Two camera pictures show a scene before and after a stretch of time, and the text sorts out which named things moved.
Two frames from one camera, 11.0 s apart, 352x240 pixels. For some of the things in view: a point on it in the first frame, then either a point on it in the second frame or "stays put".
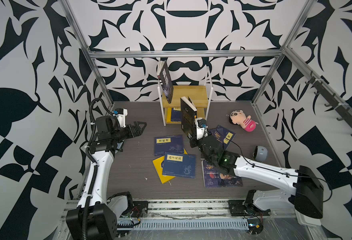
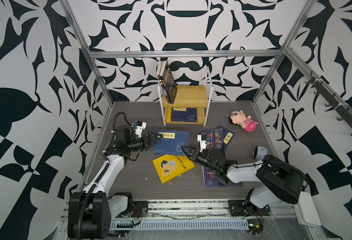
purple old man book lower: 212,178 stays put
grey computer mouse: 260,154 stays put
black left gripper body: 126,132 → 136,144
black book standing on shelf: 165,80 stays put
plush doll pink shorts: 238,117 stays put
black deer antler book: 188,115 → 169,85
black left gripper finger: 144,124 → 156,137
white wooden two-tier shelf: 201,95 stays put
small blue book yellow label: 228,136 stays put
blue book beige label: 179,164 → 171,143
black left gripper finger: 141,131 → 153,142
